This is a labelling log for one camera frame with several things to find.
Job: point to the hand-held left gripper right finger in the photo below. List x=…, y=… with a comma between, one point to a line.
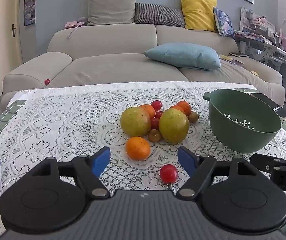
x=186, y=158

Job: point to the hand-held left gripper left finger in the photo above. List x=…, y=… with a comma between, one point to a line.
x=100, y=160

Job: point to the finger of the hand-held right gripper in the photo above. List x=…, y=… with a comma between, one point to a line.
x=262, y=162

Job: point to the red cherry tomato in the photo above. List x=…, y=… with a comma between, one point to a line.
x=168, y=173
x=155, y=123
x=159, y=115
x=156, y=105

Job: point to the green colander bowl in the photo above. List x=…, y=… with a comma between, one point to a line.
x=242, y=132

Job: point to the orange tangerine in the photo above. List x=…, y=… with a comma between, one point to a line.
x=138, y=148
x=149, y=110
x=185, y=107
x=177, y=108

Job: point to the small brown round fruit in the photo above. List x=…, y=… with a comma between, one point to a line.
x=193, y=117
x=154, y=135

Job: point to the white lace tablecloth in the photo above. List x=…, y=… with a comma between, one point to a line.
x=70, y=125

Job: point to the black tablet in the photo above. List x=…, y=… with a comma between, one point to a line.
x=267, y=101

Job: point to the small red ball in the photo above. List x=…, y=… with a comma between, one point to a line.
x=47, y=81

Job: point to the beige sofa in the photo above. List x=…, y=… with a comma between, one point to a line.
x=108, y=65

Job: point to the white paper sheet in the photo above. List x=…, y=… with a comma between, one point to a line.
x=23, y=94

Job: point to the light blue pillow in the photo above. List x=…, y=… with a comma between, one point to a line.
x=182, y=55

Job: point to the grey study desk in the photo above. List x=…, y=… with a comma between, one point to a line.
x=270, y=47

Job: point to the yellow and pink book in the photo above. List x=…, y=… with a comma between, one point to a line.
x=230, y=59

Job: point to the black notebook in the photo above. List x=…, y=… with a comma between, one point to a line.
x=239, y=54

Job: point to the blue floral cushion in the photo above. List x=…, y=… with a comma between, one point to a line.
x=224, y=22

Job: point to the grey checked cushion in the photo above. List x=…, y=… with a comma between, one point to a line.
x=158, y=15

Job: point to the yellow cushion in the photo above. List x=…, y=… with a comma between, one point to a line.
x=199, y=12

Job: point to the beige cushion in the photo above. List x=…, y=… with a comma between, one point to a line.
x=111, y=5

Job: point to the cream door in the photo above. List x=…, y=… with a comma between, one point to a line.
x=5, y=22

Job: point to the wall poster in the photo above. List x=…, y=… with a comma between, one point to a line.
x=30, y=2

